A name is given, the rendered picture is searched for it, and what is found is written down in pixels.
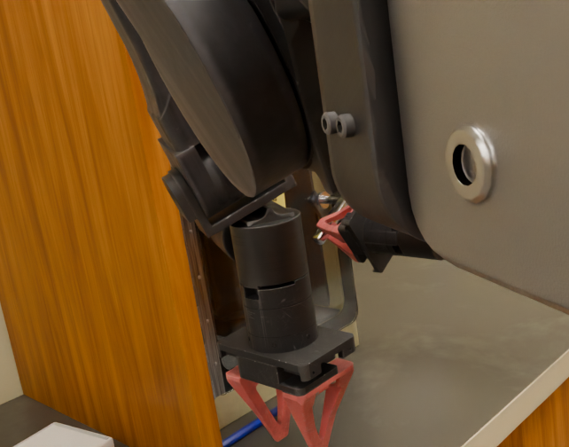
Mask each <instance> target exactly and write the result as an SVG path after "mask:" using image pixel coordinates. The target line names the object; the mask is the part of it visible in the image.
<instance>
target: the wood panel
mask: <svg viewBox="0 0 569 447"><path fill-rule="evenodd" d="M160 137H161V135H160V133H159V131H158V130H157V128H156V126H155V124H154V122H153V121H152V118H151V116H150V115H149V113H148V111H147V103H146V100H145V96H144V91H143V88H142V85H141V83H140V80H139V77H138V75H137V72H136V69H135V66H134V64H133V62H132V59H131V57H130V56H129V53H128V51H127V49H126V47H125V45H124V43H123V41H122V40H121V37H120V35H119V34H118V32H117V30H116V28H115V26H114V24H113V23H112V21H111V19H110V17H109V15H108V13H107V11H106V10H105V7H104V6H103V4H102V2H101V0H0V303H1V307H2V311H3V314H4V321H5V323H6V327H7V331H8V334H9V338H10V342H11V345H12V352H13V355H14V359H15V363H16V366H17V370H18V374H19V380H20V384H21V387H22V390H23V394H24V395H26V396H29V397H31V398H33V399H35V400H36V401H38V402H40V403H42V404H45V405H47V406H49V407H50V408H52V409H54V410H56V411H58V412H61V413H63V414H65V415H66V416H68V417H70V418H72V419H74V420H77V421H79V422H81V423H83V424H85V425H87V426H89V427H92V428H94V429H96V430H97V431H99V432H101V433H103V434H105V435H108V436H110V437H112V438H113V439H115V440H117V441H119V442H121V443H124V444H126V445H127V446H129V447H223V446H222V437H221V432H220V427H219V422H218V418H217V412H216V408H215V403H214V394H213V390H212V385H211V380H210V375H209V371H208V365H207V357H206V352H205V347H204V342H203V337H202V332H201V328H200V322H199V314H198V309H197V304H196V300H195V295H194V290H193V285H192V281H191V272H190V267H189V262H188V257H187V253H186V247H185V243H184V238H183V229H182V225H181V219H180V215H179V210H178V208H177V206H176V204H175V203H174V201H173V200H172V198H171V196H170V194H169V193H168V190H167V188H166V187H165V185H164V184H163V182H162V179H161V178H162V177H163V176H165V175H166V174H167V173H168V171H169V170H171V168H170V163H169V160H168V157H167V156H166V155H165V153H164V151H163V149H162V147H161V146H160V143H159V141H158V138H160Z"/></svg>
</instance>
